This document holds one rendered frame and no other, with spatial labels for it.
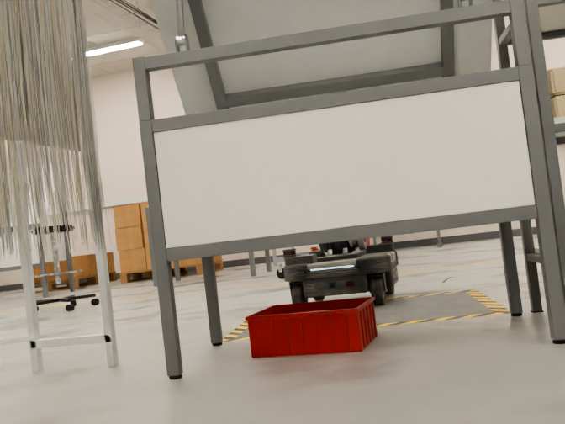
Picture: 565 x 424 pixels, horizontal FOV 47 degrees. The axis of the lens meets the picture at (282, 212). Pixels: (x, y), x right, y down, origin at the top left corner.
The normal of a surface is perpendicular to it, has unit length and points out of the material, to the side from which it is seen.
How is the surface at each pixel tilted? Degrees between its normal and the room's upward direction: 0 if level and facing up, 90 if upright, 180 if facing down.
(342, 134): 90
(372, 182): 90
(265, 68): 130
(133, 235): 90
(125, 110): 90
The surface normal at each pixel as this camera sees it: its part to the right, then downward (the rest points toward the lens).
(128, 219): -0.25, 0.00
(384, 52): -0.03, 0.62
